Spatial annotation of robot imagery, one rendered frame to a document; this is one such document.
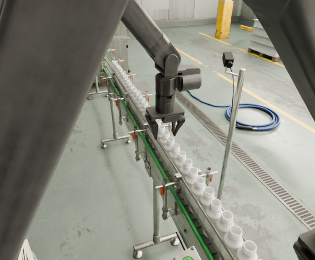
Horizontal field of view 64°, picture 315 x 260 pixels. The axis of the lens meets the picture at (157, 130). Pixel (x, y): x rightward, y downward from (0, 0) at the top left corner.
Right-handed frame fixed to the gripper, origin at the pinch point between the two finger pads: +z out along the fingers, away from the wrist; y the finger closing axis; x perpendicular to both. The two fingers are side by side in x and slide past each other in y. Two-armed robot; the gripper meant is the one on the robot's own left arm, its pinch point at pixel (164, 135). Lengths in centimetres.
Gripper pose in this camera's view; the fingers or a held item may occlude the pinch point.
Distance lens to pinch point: 79.1
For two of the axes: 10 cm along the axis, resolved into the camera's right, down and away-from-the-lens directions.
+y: -9.4, 1.9, -2.9
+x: 3.4, 5.1, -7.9
